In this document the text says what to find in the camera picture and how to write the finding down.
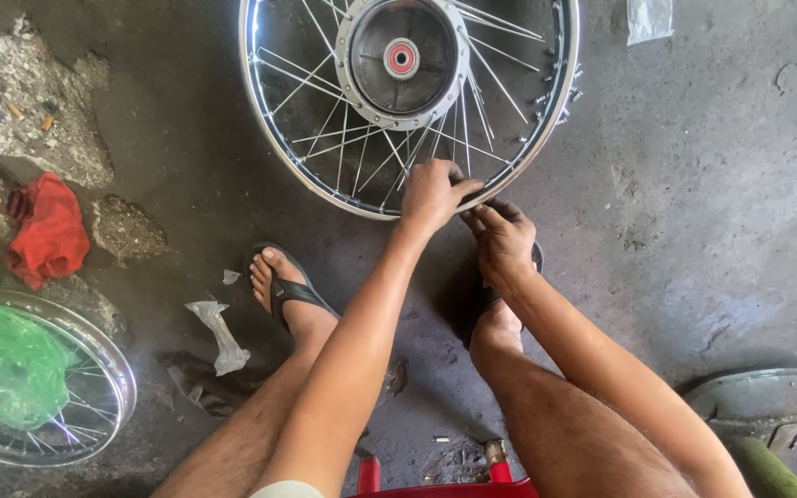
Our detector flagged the person's right hand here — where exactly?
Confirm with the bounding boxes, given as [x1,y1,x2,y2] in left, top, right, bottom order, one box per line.
[459,198,538,289]

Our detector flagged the person's left hand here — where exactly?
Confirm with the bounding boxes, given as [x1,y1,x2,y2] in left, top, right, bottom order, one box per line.
[401,158,486,236]

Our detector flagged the chrome spoked wheel with hub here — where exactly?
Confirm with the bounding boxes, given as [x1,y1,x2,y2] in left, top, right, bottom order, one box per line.
[238,0,581,222]

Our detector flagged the black right flip-flop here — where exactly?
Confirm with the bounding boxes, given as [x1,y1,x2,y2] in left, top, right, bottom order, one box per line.
[463,240,545,348]

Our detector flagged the black flip-flop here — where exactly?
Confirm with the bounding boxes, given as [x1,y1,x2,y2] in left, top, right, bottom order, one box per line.
[463,240,545,348]
[244,241,341,334]

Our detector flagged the cluster of loose spoke nipples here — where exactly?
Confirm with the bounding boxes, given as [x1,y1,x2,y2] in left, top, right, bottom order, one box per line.
[526,41,586,146]

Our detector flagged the black left flip-flop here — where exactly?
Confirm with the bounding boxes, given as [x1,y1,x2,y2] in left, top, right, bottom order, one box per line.
[244,241,341,334]

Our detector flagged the person's right leg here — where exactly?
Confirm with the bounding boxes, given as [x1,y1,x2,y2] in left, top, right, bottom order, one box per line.
[468,297,700,498]

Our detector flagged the person's leg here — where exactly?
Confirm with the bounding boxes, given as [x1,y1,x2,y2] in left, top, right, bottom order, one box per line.
[151,248,344,498]
[468,297,700,498]

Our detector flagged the crumpled clear plastic wrapper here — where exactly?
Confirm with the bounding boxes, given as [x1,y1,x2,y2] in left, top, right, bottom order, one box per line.
[184,300,253,378]

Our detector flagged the red stool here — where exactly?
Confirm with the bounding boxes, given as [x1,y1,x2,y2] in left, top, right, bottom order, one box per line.
[346,439,542,498]

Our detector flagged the person's left leg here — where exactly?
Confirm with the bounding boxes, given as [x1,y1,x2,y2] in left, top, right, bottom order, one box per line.
[151,248,344,498]

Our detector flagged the white plastic bag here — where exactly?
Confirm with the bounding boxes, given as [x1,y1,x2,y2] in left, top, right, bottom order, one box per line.
[625,0,675,47]

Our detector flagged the dirty dark rag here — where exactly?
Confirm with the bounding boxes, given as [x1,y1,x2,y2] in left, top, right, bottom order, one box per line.
[159,350,269,419]

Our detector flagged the dark metal circlip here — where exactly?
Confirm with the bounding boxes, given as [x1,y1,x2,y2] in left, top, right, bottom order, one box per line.
[773,61,797,97]

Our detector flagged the white garment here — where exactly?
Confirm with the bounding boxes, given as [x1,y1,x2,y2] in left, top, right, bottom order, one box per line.
[249,480,327,498]

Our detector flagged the green cylindrical object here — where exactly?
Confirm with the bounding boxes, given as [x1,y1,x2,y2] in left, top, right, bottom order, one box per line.
[726,436,797,498]

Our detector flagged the chrome spoked wheel under bag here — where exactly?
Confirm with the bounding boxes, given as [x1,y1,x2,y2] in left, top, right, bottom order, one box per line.
[0,288,138,468]

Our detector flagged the red cloth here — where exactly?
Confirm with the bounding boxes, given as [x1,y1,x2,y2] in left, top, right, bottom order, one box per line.
[4,172,91,292]

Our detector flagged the green plastic bag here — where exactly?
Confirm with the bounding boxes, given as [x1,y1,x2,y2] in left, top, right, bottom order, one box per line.
[0,292,82,432]

